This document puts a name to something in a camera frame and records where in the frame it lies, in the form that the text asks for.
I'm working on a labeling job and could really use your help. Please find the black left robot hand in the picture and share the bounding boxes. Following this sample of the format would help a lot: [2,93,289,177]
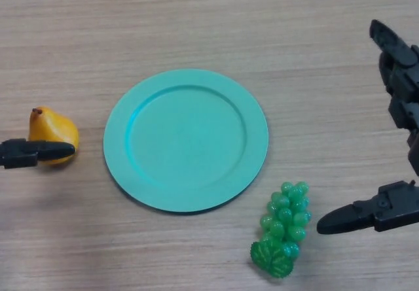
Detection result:
[0,139,76,170]

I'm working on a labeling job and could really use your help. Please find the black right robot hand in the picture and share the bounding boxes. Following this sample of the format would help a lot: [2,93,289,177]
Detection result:
[316,19,419,236]

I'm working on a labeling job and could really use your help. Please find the yellow pear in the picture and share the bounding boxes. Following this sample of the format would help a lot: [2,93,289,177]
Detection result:
[27,107,80,165]

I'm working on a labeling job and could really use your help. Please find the green round plate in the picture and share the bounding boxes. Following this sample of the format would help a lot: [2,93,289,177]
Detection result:
[103,69,269,215]

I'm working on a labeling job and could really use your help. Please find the green grape bunch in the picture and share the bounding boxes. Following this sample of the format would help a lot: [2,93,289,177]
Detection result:
[250,181,312,279]

